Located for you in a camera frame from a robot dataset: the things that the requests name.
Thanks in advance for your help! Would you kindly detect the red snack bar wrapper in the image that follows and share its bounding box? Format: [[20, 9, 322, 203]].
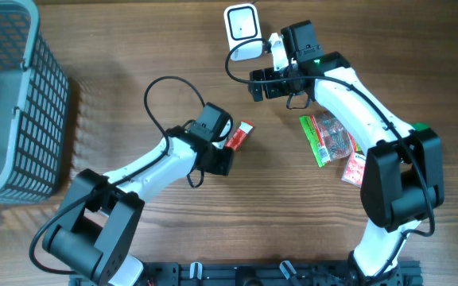
[[225, 121, 254, 152]]

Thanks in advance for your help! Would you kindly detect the green candy bag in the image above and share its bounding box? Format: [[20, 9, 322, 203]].
[[300, 111, 362, 168]]

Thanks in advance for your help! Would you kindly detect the red tissue pack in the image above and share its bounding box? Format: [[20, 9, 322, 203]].
[[341, 153, 366, 187]]

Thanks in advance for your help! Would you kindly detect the green lid jar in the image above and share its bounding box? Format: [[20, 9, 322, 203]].
[[412, 122, 429, 131]]

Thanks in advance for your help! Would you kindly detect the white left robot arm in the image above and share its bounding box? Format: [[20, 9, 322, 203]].
[[42, 102, 234, 285]]

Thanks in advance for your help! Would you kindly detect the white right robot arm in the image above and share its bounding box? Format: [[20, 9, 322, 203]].
[[249, 21, 444, 284]]

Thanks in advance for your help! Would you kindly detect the white barcode scanner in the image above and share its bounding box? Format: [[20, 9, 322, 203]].
[[223, 3, 262, 61]]

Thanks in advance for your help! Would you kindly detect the grey mesh shopping basket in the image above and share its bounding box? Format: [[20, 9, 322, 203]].
[[0, 0, 71, 204]]

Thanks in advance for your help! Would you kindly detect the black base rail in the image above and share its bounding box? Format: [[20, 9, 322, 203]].
[[68, 258, 424, 286]]

